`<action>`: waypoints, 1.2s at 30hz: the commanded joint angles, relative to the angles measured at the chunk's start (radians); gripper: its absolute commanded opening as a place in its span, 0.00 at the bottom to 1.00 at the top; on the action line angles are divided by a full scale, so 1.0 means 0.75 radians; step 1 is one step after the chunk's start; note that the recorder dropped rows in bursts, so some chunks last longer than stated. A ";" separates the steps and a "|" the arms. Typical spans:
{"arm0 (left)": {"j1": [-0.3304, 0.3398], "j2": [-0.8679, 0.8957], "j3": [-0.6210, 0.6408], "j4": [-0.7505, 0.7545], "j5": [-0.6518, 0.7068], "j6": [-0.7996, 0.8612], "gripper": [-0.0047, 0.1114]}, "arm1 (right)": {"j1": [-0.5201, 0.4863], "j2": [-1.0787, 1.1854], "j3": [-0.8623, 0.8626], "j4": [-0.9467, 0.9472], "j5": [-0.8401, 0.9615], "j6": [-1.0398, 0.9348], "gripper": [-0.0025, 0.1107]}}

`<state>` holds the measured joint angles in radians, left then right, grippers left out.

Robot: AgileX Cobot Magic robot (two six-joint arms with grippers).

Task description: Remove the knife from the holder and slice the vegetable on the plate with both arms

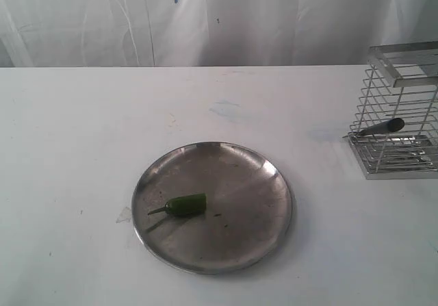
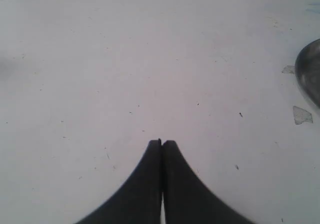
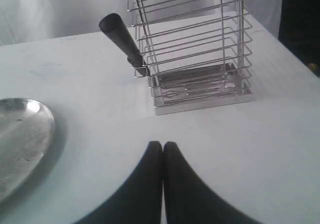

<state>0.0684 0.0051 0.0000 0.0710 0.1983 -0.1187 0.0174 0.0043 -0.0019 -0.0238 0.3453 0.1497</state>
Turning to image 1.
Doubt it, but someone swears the wire metal utensil rack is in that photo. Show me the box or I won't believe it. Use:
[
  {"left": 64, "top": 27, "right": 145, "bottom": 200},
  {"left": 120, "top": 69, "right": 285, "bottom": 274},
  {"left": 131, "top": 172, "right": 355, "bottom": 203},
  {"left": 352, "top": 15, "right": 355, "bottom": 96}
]
[{"left": 345, "top": 41, "right": 437, "bottom": 179}]

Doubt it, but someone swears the white backdrop curtain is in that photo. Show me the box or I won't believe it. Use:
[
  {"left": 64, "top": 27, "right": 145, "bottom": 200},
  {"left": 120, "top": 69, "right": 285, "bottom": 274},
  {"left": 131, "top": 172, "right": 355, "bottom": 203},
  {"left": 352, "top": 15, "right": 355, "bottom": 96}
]
[{"left": 1, "top": 0, "right": 437, "bottom": 67}]

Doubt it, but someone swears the black handled knife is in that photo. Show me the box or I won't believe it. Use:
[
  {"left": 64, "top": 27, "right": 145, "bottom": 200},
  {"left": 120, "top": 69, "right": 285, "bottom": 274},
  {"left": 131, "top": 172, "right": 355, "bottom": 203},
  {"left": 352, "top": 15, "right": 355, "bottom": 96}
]
[{"left": 346, "top": 118, "right": 405, "bottom": 138}]

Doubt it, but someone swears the green chili pepper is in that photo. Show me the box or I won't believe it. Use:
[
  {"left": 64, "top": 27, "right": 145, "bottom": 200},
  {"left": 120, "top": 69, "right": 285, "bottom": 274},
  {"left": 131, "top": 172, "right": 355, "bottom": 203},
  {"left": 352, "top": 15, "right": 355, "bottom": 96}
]
[{"left": 148, "top": 193, "right": 207, "bottom": 217}]

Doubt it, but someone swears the round steel plate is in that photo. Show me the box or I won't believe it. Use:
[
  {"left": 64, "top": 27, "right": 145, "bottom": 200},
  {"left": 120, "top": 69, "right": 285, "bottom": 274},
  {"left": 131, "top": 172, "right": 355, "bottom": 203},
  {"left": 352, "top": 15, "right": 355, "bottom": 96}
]
[{"left": 131, "top": 142, "right": 294, "bottom": 275}]

